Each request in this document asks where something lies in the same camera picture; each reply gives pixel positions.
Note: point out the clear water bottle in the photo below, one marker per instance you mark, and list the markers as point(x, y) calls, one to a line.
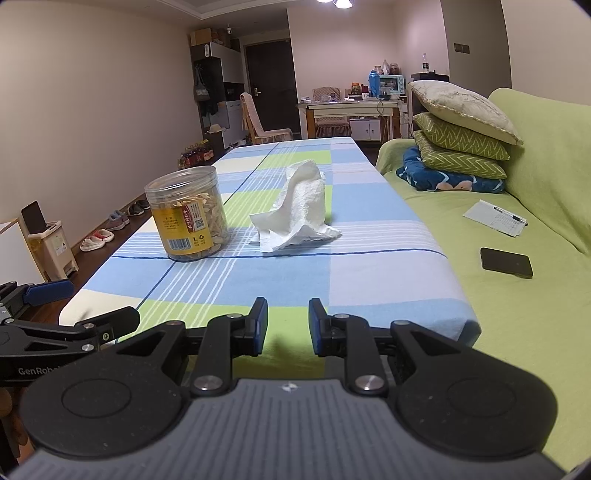
point(425, 64)

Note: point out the beige pedal trash bin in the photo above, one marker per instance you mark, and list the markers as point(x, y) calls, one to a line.
point(51, 249)

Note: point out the black appliance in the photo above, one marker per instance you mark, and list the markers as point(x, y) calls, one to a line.
point(429, 77)

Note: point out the blue bottle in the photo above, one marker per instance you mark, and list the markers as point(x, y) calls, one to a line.
point(373, 83)

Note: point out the black pen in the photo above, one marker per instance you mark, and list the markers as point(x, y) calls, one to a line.
point(512, 217)

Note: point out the chair with brown cover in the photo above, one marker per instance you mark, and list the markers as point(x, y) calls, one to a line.
point(330, 120)

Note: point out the dark shoe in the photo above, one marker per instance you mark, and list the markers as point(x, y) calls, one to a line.
point(138, 207)

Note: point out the straw hat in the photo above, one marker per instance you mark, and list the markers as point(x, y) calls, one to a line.
point(217, 129)

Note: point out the dark brown door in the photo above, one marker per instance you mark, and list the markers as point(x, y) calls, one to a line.
point(272, 83)

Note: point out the row of drink bottles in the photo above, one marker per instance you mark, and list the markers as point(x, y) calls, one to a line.
point(196, 156)

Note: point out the pink white slipper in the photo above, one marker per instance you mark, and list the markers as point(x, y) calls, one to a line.
point(104, 235)
point(92, 244)

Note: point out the glass jar with dried slices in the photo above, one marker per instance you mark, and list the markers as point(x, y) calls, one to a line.
point(184, 221)

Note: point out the grey shoe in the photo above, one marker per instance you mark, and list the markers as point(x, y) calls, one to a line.
point(115, 220)

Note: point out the white paper towel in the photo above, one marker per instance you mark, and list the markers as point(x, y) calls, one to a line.
point(295, 203)

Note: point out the blue floral blanket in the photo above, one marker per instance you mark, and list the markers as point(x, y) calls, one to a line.
point(415, 177)

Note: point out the cardboard box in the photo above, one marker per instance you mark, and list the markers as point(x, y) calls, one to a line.
point(201, 37)

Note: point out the ceiling lamp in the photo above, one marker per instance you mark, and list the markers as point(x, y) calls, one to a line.
point(337, 2)

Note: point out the blue green checked tablecloth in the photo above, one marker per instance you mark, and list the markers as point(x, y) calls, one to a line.
point(369, 277)

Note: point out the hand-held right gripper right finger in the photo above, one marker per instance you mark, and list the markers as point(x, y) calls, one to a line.
point(316, 327)

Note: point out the black white hall cabinet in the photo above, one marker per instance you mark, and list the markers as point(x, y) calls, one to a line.
point(231, 64)

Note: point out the black phone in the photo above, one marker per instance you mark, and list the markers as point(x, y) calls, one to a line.
point(505, 263)

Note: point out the green covered sofa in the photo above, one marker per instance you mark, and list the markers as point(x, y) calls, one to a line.
point(508, 323)

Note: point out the teal toaster oven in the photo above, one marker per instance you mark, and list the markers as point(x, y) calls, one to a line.
point(392, 85)

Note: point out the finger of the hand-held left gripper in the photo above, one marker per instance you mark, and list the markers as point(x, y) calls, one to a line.
point(60, 337)
point(48, 291)

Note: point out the wooden dining table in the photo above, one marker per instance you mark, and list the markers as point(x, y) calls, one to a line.
point(351, 107)

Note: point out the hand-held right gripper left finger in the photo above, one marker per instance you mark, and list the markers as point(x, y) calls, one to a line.
point(260, 325)

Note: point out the white paper sheet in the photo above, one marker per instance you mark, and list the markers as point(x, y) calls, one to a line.
point(487, 216)

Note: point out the green chevron cushion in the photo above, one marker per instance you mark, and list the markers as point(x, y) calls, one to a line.
point(461, 138)
point(452, 161)

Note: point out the grey hanging bag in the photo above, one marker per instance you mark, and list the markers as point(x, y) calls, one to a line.
point(202, 90)

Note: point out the cream cushion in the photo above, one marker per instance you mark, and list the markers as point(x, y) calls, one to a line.
point(461, 106)

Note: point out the orange snack jar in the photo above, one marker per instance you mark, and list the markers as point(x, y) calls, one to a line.
point(355, 88)

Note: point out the wooden chair with beige cover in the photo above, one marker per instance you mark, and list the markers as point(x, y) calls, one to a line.
point(263, 131)

